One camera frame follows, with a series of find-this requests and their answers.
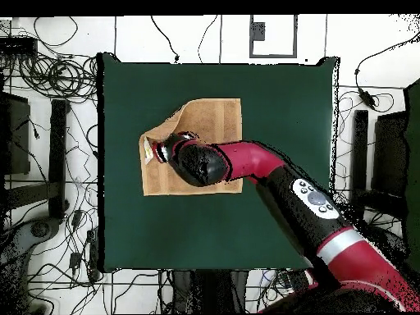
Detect black bar stand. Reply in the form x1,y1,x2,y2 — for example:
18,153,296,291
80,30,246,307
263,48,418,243
4,98,71,220

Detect grey square floor frame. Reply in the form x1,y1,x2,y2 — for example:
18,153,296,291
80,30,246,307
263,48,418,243
249,14,299,59

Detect dark chair base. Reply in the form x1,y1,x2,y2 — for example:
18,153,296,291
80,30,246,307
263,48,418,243
0,216,63,314

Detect black square case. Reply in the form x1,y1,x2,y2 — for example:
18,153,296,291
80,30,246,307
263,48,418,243
372,111,409,198

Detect black upright bar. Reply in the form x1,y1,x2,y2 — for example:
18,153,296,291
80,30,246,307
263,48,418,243
352,109,369,211

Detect coiled black cables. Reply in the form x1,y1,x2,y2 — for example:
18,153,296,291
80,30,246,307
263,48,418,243
17,53,99,99

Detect tan terry towel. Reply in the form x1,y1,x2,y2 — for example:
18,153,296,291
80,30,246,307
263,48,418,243
138,97,244,197

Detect large black box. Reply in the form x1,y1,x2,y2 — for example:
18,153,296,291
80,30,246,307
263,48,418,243
0,91,31,176

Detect dark green table cloth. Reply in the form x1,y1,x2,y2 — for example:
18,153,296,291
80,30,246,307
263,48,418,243
97,52,340,273

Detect green cloth sheet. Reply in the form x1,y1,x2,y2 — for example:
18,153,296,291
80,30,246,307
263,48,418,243
403,78,420,273

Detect small black box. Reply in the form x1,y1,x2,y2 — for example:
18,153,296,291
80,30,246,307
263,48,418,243
0,35,39,59

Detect black metal stand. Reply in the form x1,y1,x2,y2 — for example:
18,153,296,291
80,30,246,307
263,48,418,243
170,269,249,314

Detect black power strip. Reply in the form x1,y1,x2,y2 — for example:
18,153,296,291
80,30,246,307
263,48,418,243
278,269,311,291

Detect thin black cable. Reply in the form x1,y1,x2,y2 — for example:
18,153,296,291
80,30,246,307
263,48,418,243
150,15,180,64
197,14,219,63

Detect black power adaptor cable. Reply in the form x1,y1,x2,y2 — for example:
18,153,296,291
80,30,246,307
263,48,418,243
354,30,420,111

